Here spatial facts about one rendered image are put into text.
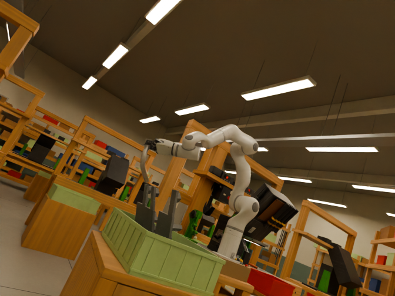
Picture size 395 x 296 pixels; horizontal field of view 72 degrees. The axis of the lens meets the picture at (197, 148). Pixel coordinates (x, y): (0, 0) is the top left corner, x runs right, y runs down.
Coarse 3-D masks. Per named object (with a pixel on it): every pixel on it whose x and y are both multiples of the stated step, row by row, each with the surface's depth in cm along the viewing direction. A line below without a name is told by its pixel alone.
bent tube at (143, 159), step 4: (144, 148) 162; (148, 148) 163; (144, 152) 160; (144, 156) 160; (140, 160) 160; (144, 160) 160; (140, 164) 161; (144, 164) 161; (140, 168) 163; (144, 168) 162; (144, 172) 165; (144, 176) 169; (144, 180) 174; (148, 180) 175
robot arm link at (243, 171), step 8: (232, 144) 191; (232, 152) 190; (240, 152) 185; (240, 160) 186; (240, 168) 183; (248, 168) 183; (240, 176) 183; (248, 176) 183; (240, 184) 183; (248, 184) 185; (232, 192) 188; (240, 192) 188; (232, 200) 187; (232, 208) 187
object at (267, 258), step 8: (288, 232) 863; (264, 240) 806; (272, 240) 833; (280, 240) 844; (280, 248) 844; (264, 256) 820; (272, 256) 841; (280, 256) 850; (264, 264) 879; (272, 264) 831
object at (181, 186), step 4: (180, 184) 1011; (184, 184) 1015; (180, 188) 998; (184, 188) 1015; (188, 188) 1025; (212, 204) 1073; (216, 204) 1096; (224, 208) 1122; (228, 208) 1121; (228, 212) 1116; (204, 232) 1096
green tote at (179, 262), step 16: (112, 224) 146; (128, 224) 127; (112, 240) 135; (128, 240) 118; (144, 240) 106; (160, 240) 109; (176, 240) 165; (128, 256) 110; (144, 256) 106; (160, 256) 109; (176, 256) 112; (192, 256) 116; (208, 256) 119; (128, 272) 103; (144, 272) 105; (160, 272) 108; (176, 272) 112; (192, 272) 115; (208, 272) 119; (176, 288) 112; (192, 288) 115; (208, 288) 119
